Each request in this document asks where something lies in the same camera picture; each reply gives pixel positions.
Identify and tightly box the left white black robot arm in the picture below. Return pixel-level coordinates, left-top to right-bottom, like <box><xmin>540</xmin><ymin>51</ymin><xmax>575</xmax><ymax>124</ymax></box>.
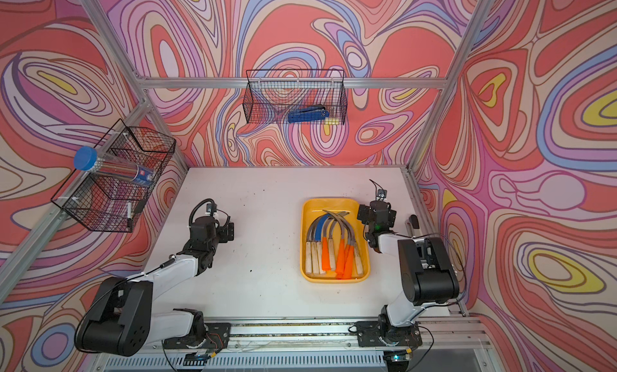
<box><xmin>74</xmin><ymin>216</ymin><xmax>235</xmax><ymax>357</ymax></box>

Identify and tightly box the blue blade wooden sickle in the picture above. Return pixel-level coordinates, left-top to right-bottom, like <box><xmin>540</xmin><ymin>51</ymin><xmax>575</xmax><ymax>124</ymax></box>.
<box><xmin>305</xmin><ymin>214</ymin><xmax>329</xmax><ymax>276</ymax></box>

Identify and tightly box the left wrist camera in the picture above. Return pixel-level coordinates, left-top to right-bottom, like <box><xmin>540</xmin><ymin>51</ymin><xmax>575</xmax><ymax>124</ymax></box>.
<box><xmin>205</xmin><ymin>202</ymin><xmax>217</xmax><ymax>216</ymax></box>

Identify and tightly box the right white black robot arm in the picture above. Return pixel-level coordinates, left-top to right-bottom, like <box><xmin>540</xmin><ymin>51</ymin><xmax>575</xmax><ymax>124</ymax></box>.
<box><xmin>357</xmin><ymin>200</ymin><xmax>461</xmax><ymax>328</ymax></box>

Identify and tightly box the black wire basket left wall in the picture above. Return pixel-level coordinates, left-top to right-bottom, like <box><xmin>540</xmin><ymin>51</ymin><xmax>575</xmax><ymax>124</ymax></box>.
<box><xmin>51</xmin><ymin>120</ymin><xmax>176</xmax><ymax>233</ymax></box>

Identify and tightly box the yellow plastic tray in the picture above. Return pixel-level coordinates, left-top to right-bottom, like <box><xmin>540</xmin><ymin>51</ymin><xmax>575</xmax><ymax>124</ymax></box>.
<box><xmin>300</xmin><ymin>198</ymin><xmax>371</xmax><ymax>284</ymax></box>

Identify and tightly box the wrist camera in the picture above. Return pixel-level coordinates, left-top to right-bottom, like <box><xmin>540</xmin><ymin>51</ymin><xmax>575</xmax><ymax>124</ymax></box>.
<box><xmin>205</xmin><ymin>202</ymin><xmax>217</xmax><ymax>216</ymax></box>
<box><xmin>375</xmin><ymin>188</ymin><xmax>387</xmax><ymax>201</ymax></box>

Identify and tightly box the black wire basket back wall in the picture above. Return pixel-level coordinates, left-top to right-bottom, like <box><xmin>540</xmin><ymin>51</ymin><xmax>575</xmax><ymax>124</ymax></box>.
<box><xmin>243</xmin><ymin>68</ymin><xmax>348</xmax><ymax>126</ymax></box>

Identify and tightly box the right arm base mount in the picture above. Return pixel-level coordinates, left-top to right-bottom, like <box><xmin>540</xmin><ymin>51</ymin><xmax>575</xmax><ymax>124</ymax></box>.
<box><xmin>348</xmin><ymin>314</ymin><xmax>423</xmax><ymax>350</ymax></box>

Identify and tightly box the clear tube with blue cap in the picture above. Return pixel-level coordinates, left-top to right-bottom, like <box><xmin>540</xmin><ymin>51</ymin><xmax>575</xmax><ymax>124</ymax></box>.
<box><xmin>73</xmin><ymin>146</ymin><xmax>154</xmax><ymax>187</ymax></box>

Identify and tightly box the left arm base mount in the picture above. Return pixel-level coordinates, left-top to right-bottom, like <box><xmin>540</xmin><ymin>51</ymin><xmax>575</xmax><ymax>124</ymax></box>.
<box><xmin>162</xmin><ymin>309</ymin><xmax>231</xmax><ymax>352</ymax></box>

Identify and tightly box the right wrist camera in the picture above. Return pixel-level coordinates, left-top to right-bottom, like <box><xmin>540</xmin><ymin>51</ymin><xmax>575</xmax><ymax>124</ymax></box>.
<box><xmin>375</xmin><ymin>188</ymin><xmax>387</xmax><ymax>201</ymax></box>

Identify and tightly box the blue tool in basket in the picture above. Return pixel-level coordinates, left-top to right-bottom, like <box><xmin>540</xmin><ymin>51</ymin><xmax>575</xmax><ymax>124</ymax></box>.
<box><xmin>288</xmin><ymin>105</ymin><xmax>330</xmax><ymax>123</ymax></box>

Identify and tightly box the black wire basket wall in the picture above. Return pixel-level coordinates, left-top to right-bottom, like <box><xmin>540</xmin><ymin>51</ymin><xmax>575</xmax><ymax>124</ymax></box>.
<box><xmin>51</xmin><ymin>120</ymin><xmax>176</xmax><ymax>233</ymax></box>
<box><xmin>243</xmin><ymin>68</ymin><xmax>348</xmax><ymax>126</ymax></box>

